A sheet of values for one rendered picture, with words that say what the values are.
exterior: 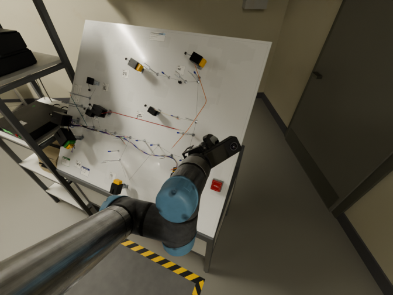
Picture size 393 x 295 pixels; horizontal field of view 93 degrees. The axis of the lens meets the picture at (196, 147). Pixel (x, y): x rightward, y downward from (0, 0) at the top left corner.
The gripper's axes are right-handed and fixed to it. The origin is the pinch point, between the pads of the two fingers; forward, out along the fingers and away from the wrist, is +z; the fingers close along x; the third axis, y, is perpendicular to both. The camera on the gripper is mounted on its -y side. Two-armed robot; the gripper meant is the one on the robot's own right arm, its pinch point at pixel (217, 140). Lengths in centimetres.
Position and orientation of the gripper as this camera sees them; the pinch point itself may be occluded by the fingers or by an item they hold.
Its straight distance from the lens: 64.4
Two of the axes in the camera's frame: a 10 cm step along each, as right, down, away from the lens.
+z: 2.8, -3.6, 8.9
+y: -8.4, 3.6, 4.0
